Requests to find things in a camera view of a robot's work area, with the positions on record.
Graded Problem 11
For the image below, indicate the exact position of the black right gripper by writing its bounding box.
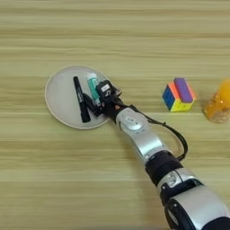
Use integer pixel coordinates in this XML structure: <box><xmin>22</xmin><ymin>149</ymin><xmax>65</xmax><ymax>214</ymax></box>
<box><xmin>82</xmin><ymin>85</ymin><xmax>126</xmax><ymax>123</ymax></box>

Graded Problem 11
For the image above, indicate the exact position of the white green glue stick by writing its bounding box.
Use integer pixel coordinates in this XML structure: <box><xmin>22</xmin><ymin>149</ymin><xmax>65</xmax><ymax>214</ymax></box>
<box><xmin>86</xmin><ymin>72</ymin><xmax>102</xmax><ymax>106</ymax></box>

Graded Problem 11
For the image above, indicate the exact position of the multicolour puzzle cube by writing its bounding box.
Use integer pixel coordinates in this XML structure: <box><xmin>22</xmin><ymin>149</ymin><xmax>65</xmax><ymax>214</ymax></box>
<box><xmin>162</xmin><ymin>82</ymin><xmax>198</xmax><ymax>112</ymax></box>

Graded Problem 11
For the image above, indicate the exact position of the purple rectangular block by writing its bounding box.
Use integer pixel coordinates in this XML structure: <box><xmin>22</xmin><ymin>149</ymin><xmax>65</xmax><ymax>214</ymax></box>
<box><xmin>173</xmin><ymin>77</ymin><xmax>194</xmax><ymax>104</ymax></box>

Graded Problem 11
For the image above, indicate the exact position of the orange juice bottle white cap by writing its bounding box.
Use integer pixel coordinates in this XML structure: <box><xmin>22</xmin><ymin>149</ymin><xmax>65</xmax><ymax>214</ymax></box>
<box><xmin>203</xmin><ymin>78</ymin><xmax>230</xmax><ymax>124</ymax></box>

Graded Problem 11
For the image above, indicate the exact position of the black marker pen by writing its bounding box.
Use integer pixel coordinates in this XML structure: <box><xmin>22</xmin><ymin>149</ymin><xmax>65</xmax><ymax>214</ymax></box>
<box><xmin>73</xmin><ymin>75</ymin><xmax>92</xmax><ymax>124</ymax></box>

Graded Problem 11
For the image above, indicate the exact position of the round grey plate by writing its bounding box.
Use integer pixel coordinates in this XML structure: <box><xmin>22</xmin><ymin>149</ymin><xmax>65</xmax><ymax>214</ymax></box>
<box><xmin>44</xmin><ymin>65</ymin><xmax>117</xmax><ymax>130</ymax></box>

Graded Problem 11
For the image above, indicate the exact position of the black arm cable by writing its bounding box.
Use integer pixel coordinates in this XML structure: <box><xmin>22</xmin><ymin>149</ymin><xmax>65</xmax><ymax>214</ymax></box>
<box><xmin>119</xmin><ymin>102</ymin><xmax>189</xmax><ymax>162</ymax></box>

